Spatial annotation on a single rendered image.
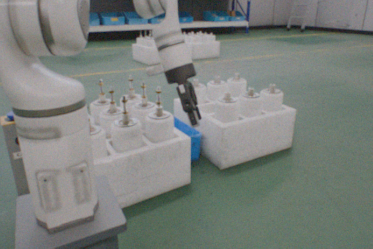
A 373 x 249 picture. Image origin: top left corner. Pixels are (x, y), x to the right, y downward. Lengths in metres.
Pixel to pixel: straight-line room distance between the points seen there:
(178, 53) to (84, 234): 0.42
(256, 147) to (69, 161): 0.91
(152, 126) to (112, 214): 0.51
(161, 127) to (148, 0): 0.41
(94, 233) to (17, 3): 0.31
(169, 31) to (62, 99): 0.37
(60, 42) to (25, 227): 0.27
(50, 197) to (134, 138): 0.51
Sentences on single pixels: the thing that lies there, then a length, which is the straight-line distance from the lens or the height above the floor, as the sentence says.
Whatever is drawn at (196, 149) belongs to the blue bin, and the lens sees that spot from 1.17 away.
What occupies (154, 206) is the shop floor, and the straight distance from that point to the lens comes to 0.97.
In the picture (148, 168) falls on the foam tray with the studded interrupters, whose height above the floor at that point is 0.11.
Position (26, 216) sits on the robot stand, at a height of 0.30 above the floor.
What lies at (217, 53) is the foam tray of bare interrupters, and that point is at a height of 0.05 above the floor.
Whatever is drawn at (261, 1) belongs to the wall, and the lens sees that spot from 7.92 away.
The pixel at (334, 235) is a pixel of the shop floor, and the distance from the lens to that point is 0.96.
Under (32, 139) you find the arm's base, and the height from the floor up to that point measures 0.44.
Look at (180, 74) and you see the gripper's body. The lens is 0.68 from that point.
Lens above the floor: 0.60
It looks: 20 degrees down
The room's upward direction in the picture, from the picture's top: straight up
